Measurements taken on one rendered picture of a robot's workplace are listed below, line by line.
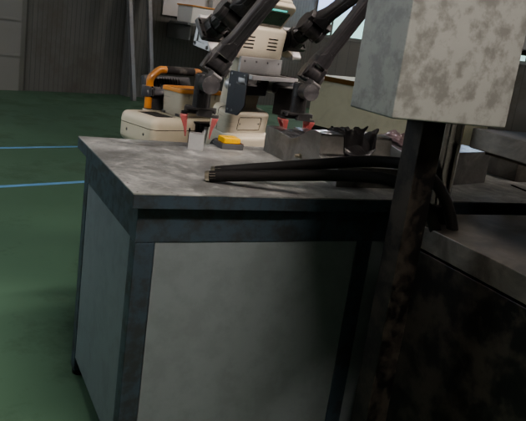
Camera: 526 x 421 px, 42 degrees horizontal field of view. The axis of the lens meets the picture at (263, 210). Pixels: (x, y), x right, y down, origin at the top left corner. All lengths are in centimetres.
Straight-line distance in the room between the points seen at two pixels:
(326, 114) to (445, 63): 784
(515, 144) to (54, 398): 156
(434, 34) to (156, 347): 101
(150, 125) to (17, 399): 114
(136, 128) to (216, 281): 121
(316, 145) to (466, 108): 71
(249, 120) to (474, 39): 141
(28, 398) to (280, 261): 96
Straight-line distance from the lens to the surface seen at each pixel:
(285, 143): 229
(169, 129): 283
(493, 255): 166
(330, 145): 211
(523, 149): 170
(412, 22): 140
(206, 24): 257
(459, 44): 147
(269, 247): 183
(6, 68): 977
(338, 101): 914
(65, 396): 237
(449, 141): 181
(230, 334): 189
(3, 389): 241
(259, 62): 270
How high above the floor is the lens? 120
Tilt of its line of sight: 14 degrees down
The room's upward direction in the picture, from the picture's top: 8 degrees clockwise
